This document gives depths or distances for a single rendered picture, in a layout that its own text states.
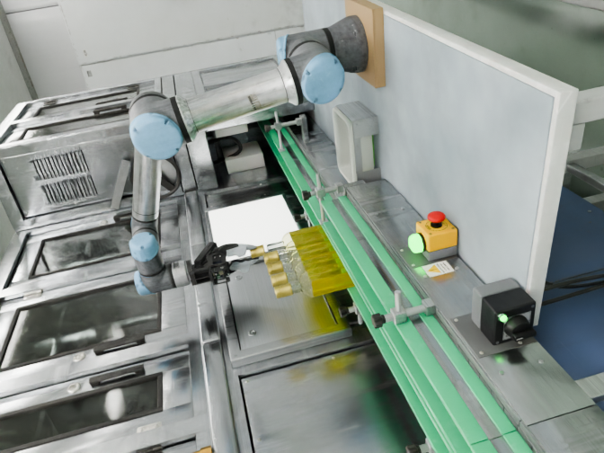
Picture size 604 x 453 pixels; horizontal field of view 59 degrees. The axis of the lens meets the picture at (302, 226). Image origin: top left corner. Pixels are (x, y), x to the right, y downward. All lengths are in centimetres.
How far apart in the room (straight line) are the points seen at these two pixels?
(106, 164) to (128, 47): 273
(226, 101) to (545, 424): 93
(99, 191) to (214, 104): 125
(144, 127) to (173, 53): 379
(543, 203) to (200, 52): 436
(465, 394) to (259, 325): 73
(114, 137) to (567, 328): 185
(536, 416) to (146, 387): 100
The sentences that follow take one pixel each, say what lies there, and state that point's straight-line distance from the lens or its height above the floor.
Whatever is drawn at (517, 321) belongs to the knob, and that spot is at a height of 80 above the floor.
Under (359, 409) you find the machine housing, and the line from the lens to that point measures 135.
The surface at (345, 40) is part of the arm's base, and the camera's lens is 148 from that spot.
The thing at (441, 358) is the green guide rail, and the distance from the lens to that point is 104.
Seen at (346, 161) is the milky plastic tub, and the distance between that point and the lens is 178.
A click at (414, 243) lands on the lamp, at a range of 122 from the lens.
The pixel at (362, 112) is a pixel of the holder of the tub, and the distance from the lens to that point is 163.
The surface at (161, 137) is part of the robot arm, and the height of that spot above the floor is 135.
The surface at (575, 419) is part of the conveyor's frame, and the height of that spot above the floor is 80.
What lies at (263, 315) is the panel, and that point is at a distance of 158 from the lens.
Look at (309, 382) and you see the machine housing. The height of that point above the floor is 113.
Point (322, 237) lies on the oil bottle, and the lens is 159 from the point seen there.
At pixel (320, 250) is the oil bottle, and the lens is 153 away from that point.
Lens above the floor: 125
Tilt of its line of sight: 8 degrees down
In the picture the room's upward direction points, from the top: 103 degrees counter-clockwise
